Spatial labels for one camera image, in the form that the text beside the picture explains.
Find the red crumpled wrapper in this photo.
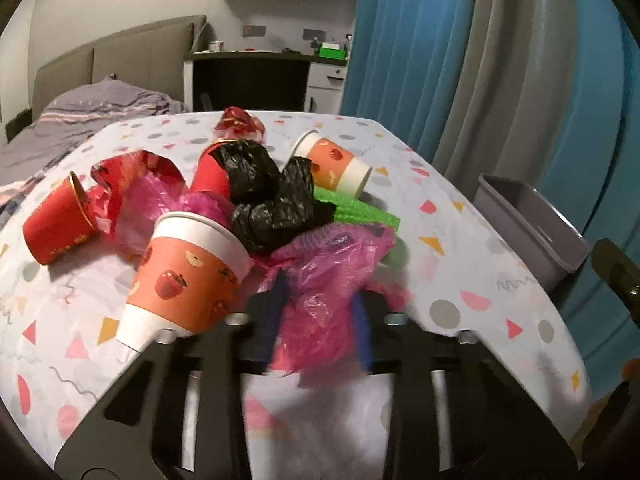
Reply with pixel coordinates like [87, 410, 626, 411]
[214, 106, 267, 145]

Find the bed with purple bedding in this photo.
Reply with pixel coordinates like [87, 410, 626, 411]
[0, 76, 190, 196]

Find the pink plastic bag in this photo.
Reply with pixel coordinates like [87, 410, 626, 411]
[117, 175, 236, 253]
[252, 224, 413, 390]

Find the black plastic bag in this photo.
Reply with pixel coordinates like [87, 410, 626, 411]
[212, 140, 336, 255]

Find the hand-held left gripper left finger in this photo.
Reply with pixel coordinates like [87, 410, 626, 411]
[54, 272, 291, 480]

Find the grey plastic trash bin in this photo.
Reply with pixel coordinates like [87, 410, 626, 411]
[474, 172, 592, 293]

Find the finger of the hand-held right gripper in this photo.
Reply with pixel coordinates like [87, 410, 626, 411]
[590, 238, 640, 311]

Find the grey padded headboard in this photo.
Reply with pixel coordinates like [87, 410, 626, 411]
[7, 14, 208, 143]

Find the green plastic bag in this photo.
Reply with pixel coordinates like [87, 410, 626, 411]
[312, 186, 407, 268]

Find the red plastic bag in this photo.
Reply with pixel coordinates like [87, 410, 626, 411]
[90, 149, 187, 236]

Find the white drawer cabinet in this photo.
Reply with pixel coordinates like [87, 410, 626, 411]
[304, 62, 348, 113]

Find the red printed paper cup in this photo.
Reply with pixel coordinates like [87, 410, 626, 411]
[191, 140, 238, 196]

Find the dark wooden desk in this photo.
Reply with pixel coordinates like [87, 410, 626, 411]
[184, 50, 351, 113]

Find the orange apple print paper cup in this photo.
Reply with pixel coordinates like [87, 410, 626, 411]
[291, 130, 374, 198]
[116, 211, 252, 353]

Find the black bedside table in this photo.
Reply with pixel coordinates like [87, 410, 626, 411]
[6, 110, 36, 143]

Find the grey curtain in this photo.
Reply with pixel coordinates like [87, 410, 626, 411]
[425, 0, 586, 241]

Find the red paper cup gold rim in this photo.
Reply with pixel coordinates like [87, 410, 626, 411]
[22, 170, 99, 267]

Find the blue curtain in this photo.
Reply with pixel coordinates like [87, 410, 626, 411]
[340, 0, 640, 401]

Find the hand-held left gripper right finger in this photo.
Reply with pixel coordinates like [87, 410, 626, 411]
[350, 290, 585, 480]

